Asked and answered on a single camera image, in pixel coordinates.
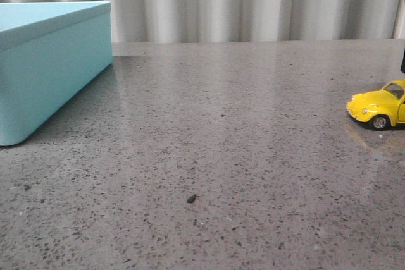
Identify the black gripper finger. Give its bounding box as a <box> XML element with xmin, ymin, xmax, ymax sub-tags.
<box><xmin>401</xmin><ymin>51</ymin><xmax>405</xmax><ymax>73</ymax></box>

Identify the yellow toy beetle car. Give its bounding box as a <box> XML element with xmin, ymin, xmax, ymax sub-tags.
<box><xmin>346</xmin><ymin>79</ymin><xmax>404</xmax><ymax>130</ymax></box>

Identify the light blue storage box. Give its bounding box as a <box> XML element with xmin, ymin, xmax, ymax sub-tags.
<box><xmin>1</xmin><ymin>1</ymin><xmax>113</xmax><ymax>146</ymax></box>

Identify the small black debris piece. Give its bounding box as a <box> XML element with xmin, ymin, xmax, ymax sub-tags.
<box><xmin>187</xmin><ymin>194</ymin><xmax>197</xmax><ymax>204</ymax></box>

